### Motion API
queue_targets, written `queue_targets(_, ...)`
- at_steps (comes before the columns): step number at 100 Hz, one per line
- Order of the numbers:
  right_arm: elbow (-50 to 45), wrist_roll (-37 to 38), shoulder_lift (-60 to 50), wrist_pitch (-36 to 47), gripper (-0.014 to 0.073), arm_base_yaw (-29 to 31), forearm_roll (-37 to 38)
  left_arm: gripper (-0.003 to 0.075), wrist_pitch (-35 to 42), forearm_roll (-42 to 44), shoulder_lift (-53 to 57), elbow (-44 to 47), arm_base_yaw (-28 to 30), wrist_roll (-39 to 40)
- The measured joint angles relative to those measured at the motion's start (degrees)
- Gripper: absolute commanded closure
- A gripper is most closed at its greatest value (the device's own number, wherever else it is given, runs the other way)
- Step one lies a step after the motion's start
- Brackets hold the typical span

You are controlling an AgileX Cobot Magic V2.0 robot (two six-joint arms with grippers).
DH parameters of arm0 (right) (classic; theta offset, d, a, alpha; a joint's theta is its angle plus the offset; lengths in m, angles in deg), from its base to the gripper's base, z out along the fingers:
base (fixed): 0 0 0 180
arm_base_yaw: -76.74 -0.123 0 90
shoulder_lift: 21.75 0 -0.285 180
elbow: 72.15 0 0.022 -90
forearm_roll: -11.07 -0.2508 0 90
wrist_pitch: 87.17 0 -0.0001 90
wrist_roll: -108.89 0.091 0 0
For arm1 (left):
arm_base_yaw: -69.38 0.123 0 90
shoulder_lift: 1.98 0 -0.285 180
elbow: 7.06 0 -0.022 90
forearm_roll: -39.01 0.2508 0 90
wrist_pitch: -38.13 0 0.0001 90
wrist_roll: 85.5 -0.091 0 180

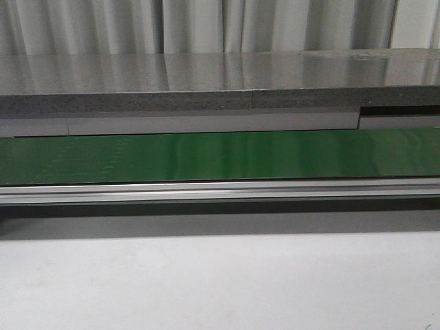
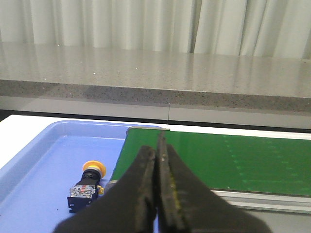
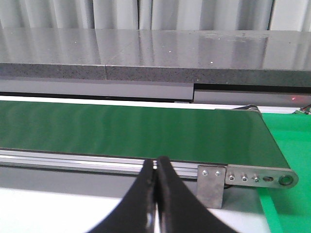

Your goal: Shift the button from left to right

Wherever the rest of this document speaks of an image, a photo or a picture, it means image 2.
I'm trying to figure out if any blue plastic tray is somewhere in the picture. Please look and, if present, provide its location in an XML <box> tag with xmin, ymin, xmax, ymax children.
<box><xmin>0</xmin><ymin>120</ymin><xmax>164</xmax><ymax>233</ymax></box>

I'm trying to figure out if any white curtain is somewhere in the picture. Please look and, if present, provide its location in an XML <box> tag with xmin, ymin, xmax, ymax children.
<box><xmin>0</xmin><ymin>0</ymin><xmax>311</xmax><ymax>59</ymax></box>

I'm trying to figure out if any yellow push button switch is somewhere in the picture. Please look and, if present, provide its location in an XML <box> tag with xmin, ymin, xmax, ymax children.
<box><xmin>67</xmin><ymin>160</ymin><xmax>106</xmax><ymax>213</ymax></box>

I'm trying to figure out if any green conveyor belt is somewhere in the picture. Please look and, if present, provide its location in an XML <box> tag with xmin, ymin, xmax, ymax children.
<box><xmin>111</xmin><ymin>129</ymin><xmax>311</xmax><ymax>197</ymax></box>

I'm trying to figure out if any aluminium conveyor frame rail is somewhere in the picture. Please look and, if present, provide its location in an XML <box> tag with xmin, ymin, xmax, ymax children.
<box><xmin>105</xmin><ymin>180</ymin><xmax>311</xmax><ymax>214</ymax></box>

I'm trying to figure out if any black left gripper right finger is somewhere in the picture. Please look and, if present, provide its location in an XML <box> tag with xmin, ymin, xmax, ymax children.
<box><xmin>156</xmin><ymin>132</ymin><xmax>271</xmax><ymax>233</ymax></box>

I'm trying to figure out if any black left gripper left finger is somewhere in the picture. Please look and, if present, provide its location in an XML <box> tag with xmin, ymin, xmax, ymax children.
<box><xmin>54</xmin><ymin>146</ymin><xmax>156</xmax><ymax>233</ymax></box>

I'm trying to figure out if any grey stone counter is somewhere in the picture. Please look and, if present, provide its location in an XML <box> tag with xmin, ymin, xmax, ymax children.
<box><xmin>0</xmin><ymin>41</ymin><xmax>311</xmax><ymax>129</ymax></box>

